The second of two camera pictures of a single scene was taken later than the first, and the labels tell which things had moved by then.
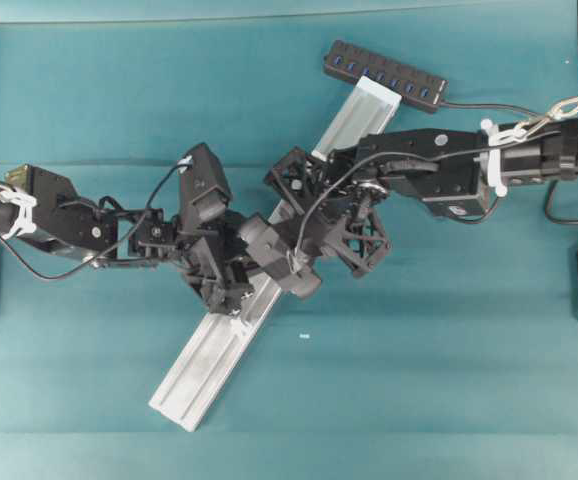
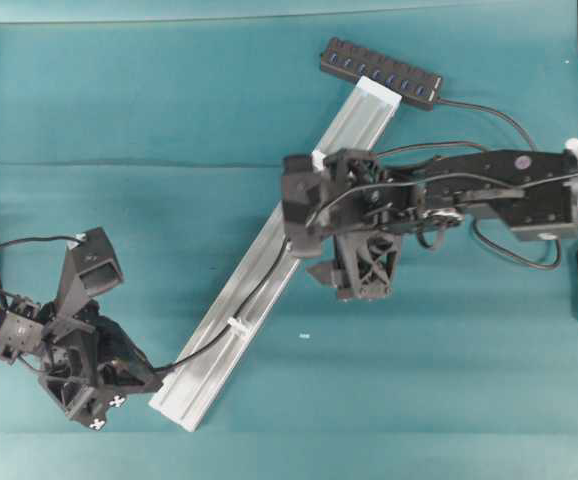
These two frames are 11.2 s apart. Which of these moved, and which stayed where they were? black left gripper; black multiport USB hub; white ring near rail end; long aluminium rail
Moved: black left gripper
Stayed: long aluminium rail; black multiport USB hub; white ring near rail end
